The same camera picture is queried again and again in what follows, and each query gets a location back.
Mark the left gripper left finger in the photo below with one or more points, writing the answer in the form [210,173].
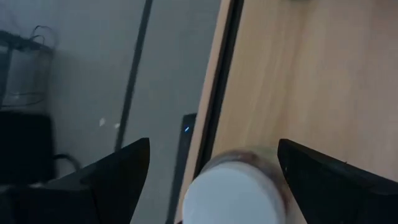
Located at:
[118,186]

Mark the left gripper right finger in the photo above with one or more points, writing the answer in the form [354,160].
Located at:
[335,193]

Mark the large clear bottle green label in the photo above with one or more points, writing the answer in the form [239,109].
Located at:
[233,196]

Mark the black box on floor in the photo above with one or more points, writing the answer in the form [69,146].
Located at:
[25,146]

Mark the black aluminium table frame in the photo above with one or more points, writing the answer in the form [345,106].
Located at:
[224,62]

